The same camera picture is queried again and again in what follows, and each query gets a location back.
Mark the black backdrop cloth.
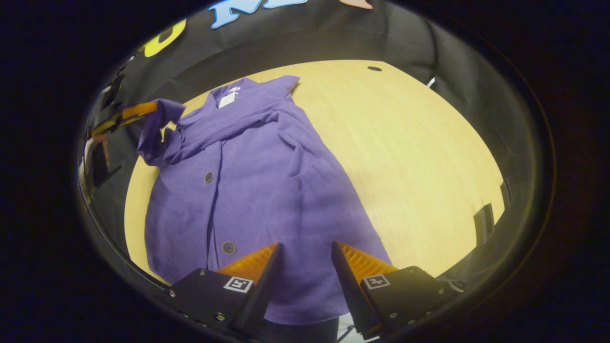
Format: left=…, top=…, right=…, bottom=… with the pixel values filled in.
left=79, top=0, right=549, bottom=291

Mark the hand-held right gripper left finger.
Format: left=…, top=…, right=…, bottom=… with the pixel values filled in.
left=169, top=242, right=283, bottom=336

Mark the purple corduroy button shirt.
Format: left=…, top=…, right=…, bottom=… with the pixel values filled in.
left=137, top=75, right=392, bottom=325

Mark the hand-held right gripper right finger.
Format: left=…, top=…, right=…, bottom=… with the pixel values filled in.
left=331, top=241, right=460, bottom=340

